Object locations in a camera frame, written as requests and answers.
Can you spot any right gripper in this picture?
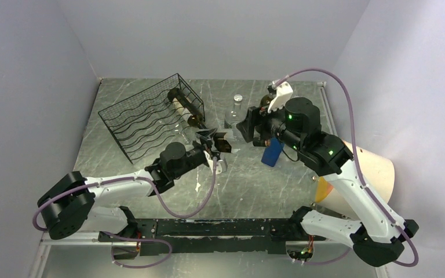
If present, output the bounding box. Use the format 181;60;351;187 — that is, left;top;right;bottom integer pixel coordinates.
236;96;304;152

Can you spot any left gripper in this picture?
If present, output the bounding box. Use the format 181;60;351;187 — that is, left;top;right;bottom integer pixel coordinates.
172;129;223;178

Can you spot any dark green labelled wine bottle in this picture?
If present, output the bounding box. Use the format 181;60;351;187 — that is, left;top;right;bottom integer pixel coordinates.
167;87;207;129

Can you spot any clear wine bottle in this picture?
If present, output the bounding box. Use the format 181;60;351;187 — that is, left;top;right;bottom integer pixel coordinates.
158;115;195;144

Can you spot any square black-capped liquor bottle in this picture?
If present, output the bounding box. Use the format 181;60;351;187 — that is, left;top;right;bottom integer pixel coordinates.
252;137;271;148

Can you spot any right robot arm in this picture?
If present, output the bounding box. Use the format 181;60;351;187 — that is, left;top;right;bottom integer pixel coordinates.
237;97;419;267

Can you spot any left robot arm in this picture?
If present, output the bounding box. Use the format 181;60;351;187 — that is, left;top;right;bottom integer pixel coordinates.
32;129;235;241

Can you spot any clear round silver-capped bottle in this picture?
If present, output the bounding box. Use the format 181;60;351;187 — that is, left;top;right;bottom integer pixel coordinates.
224;94;246;140

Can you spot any tall dark wine bottle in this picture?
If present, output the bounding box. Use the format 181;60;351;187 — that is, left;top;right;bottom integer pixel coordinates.
260;93;275;107

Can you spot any blue liquid glass bottle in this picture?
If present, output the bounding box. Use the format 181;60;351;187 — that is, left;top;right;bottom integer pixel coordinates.
261;138;283;167

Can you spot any cream drum orange lid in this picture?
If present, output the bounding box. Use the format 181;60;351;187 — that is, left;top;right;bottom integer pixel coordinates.
315;146;395;220

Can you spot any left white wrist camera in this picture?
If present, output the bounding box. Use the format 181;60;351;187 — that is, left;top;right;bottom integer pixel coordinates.
203;151;228;175

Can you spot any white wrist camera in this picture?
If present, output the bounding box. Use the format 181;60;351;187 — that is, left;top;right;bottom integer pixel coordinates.
203;151;228;175
268;81;293;114

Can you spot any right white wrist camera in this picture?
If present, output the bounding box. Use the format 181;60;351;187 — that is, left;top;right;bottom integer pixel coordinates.
268;81;293;114

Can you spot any black wire wine rack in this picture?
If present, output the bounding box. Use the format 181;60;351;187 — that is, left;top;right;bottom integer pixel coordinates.
98;74;205;164

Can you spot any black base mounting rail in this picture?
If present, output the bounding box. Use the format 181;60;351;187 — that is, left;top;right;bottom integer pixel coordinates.
98;218;311;256

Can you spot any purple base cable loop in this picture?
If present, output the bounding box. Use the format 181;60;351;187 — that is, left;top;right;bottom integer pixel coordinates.
103;232;173;269

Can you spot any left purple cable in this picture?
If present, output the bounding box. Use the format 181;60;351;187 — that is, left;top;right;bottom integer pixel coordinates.
32;158;218;232

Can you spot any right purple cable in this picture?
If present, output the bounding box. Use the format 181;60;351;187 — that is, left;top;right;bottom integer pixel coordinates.
274;68;420;268

